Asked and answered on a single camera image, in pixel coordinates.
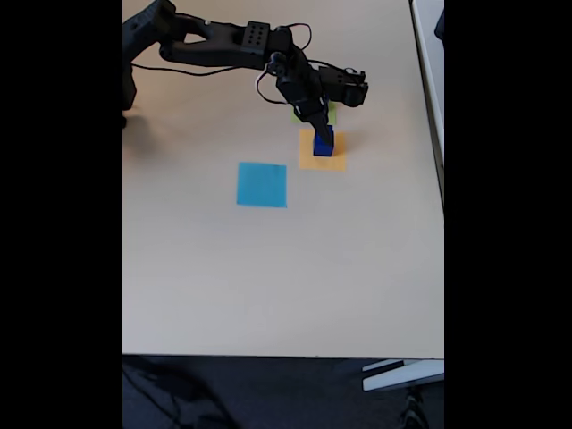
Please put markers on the small blue cube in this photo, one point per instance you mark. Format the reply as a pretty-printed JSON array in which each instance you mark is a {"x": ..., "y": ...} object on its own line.
[{"x": 331, "y": 130}]

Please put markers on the medium blue cube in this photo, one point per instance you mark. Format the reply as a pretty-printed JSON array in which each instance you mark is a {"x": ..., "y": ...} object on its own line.
[{"x": 322, "y": 151}]

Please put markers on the green paper square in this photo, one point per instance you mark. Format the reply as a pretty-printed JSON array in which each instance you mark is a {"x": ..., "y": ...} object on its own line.
[{"x": 331, "y": 115}]

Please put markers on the orange paper square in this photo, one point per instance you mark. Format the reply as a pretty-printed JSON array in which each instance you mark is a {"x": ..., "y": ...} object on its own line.
[{"x": 308, "y": 163}]

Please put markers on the light blue paper square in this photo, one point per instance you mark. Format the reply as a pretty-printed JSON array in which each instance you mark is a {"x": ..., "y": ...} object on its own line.
[{"x": 261, "y": 185}]

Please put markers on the dark blue object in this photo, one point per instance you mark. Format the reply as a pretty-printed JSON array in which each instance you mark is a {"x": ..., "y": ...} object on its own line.
[{"x": 440, "y": 27}]

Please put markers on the white table foot bar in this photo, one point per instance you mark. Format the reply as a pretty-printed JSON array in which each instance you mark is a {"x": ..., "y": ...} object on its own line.
[{"x": 402, "y": 377}]

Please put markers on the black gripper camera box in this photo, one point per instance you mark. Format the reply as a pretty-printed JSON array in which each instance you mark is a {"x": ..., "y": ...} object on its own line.
[{"x": 348, "y": 87}]

